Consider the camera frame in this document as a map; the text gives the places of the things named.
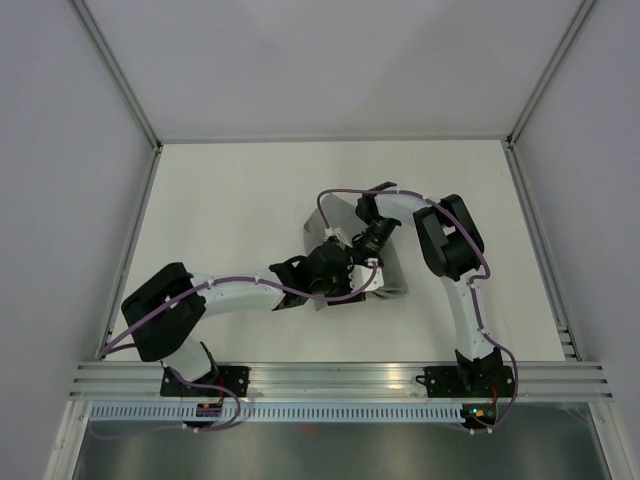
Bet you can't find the grey cloth napkin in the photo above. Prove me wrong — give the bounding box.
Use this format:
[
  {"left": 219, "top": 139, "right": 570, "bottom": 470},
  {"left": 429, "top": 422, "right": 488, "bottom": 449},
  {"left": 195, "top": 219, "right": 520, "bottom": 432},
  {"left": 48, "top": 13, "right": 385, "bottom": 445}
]
[{"left": 303, "top": 194, "right": 408, "bottom": 300}]

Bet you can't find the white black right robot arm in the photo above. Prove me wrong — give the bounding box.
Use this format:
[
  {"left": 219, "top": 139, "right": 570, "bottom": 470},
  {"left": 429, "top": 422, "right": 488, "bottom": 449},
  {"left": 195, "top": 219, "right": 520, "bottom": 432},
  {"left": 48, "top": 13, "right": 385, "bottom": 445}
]
[{"left": 356, "top": 182, "right": 503, "bottom": 395}]

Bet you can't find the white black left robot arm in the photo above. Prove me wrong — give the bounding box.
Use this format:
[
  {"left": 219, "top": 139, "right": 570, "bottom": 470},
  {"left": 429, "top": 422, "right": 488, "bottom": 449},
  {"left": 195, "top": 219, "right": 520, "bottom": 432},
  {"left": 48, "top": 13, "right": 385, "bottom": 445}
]
[{"left": 121, "top": 237, "right": 365, "bottom": 396}]

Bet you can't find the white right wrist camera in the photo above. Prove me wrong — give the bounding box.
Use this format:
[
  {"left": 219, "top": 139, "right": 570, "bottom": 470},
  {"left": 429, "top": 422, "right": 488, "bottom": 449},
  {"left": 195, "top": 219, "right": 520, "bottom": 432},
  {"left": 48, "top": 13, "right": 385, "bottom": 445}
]
[{"left": 349, "top": 258, "right": 385, "bottom": 293}]

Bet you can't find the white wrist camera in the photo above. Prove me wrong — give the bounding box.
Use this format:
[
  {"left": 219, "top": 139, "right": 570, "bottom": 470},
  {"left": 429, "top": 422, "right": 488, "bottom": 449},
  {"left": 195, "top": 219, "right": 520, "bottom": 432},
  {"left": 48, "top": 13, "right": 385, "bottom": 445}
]
[
  {"left": 349, "top": 258, "right": 385, "bottom": 293},
  {"left": 324, "top": 227, "right": 352, "bottom": 248}
]

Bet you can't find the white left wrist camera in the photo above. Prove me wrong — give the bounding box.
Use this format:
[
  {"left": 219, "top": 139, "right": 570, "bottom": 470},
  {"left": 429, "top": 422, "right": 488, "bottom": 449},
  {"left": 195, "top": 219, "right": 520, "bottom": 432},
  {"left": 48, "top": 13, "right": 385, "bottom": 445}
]
[{"left": 324, "top": 227, "right": 352, "bottom": 248}]

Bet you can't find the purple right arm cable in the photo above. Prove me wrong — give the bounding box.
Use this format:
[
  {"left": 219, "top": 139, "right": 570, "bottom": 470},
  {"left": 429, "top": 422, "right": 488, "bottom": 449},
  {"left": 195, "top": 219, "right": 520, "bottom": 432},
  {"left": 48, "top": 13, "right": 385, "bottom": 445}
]
[{"left": 317, "top": 188, "right": 519, "bottom": 436}]

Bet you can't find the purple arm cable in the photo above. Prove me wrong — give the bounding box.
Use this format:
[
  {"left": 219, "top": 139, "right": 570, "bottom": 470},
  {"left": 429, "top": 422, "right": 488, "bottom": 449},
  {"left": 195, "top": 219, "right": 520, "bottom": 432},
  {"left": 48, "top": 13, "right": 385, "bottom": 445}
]
[
  {"left": 89, "top": 239, "right": 381, "bottom": 441},
  {"left": 317, "top": 188, "right": 519, "bottom": 436}
]

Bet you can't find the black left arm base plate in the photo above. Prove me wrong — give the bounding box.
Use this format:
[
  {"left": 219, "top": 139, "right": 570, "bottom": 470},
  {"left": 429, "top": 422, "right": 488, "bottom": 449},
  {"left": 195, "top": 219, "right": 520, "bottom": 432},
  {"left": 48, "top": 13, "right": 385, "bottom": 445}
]
[{"left": 160, "top": 365, "right": 250, "bottom": 398}]

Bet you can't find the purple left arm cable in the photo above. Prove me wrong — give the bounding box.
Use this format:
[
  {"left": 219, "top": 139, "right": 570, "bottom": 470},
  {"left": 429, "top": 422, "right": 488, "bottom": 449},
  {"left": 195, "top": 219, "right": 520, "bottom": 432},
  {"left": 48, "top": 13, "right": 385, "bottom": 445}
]
[{"left": 89, "top": 239, "right": 381, "bottom": 441}]

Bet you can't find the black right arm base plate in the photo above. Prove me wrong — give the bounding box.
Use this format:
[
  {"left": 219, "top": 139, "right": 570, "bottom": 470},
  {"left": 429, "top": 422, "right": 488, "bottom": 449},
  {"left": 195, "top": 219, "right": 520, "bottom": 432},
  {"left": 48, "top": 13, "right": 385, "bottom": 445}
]
[{"left": 414, "top": 366, "right": 516, "bottom": 399}]

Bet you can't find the white slotted cable duct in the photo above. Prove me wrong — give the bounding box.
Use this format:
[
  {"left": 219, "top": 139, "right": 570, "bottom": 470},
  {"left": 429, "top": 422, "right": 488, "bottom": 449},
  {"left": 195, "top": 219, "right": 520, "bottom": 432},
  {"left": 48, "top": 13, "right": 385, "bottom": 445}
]
[{"left": 89, "top": 402, "right": 463, "bottom": 424}]

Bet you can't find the aluminium mounting rail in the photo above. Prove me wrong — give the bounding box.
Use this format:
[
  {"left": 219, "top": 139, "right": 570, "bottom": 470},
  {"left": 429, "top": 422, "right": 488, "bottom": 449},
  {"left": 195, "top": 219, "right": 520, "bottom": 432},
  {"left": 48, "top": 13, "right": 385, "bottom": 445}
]
[{"left": 68, "top": 361, "right": 613, "bottom": 403}]

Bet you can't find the right aluminium frame post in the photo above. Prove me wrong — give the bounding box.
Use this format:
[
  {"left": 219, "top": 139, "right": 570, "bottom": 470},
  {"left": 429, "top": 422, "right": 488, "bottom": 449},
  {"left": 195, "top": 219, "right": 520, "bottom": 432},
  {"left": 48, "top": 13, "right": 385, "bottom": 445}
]
[{"left": 504, "top": 0, "right": 599, "bottom": 149}]

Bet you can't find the aluminium frame post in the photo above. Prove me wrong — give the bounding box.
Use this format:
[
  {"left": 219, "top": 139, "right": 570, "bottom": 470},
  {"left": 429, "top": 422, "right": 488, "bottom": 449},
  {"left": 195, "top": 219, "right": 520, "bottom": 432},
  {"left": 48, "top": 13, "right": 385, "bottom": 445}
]
[
  {"left": 504, "top": 0, "right": 599, "bottom": 149},
  {"left": 68, "top": 0, "right": 162, "bottom": 152}
]

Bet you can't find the left aluminium frame post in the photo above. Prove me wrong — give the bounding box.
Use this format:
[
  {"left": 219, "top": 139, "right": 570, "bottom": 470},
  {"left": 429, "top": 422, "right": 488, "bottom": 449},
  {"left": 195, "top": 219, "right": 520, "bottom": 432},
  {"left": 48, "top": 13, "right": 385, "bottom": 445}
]
[{"left": 68, "top": 0, "right": 162, "bottom": 152}]

